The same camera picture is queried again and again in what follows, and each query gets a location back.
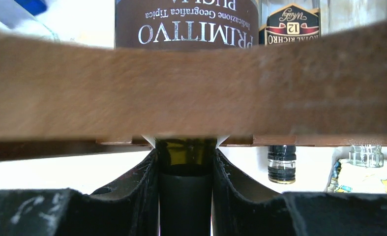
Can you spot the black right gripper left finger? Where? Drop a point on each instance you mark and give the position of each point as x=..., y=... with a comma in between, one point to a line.
x=127, y=206

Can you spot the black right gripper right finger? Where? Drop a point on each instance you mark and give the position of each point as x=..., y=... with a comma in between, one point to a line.
x=243, y=207

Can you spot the green wine bottle dark label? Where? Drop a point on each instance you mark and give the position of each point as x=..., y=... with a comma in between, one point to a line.
x=186, y=164

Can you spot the clear whisky bottle black label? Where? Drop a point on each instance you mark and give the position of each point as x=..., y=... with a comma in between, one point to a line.
x=286, y=21

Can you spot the square clear glass bottle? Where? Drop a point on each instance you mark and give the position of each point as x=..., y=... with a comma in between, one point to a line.
x=340, y=15

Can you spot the wooden wine rack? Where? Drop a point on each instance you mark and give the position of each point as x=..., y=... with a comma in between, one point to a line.
x=58, y=98

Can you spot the clear blue vodka bottle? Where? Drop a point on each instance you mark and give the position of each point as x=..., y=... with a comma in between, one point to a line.
x=14, y=19

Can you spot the dinosaur print cloth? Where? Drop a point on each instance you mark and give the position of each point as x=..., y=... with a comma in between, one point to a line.
x=348, y=178

